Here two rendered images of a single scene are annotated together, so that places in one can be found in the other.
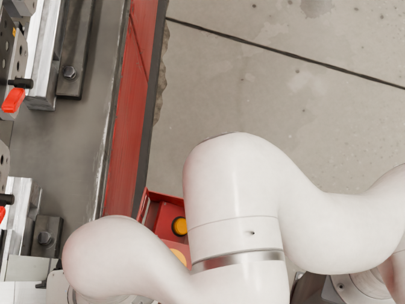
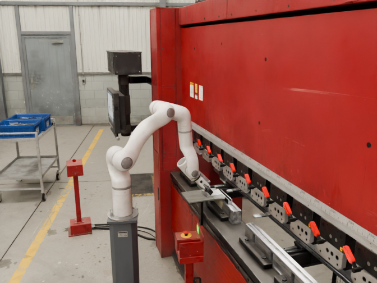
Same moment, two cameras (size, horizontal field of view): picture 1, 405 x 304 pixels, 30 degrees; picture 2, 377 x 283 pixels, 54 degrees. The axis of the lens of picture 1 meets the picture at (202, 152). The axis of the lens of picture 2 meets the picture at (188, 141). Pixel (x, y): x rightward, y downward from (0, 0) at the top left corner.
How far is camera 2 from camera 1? 243 cm
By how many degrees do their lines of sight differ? 89
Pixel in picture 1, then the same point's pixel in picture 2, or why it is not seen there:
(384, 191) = (134, 141)
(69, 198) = (223, 224)
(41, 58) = (255, 229)
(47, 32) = (259, 234)
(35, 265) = (217, 197)
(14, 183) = (237, 210)
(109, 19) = (248, 260)
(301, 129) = not seen: outside the picture
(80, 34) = (253, 249)
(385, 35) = not seen: outside the picture
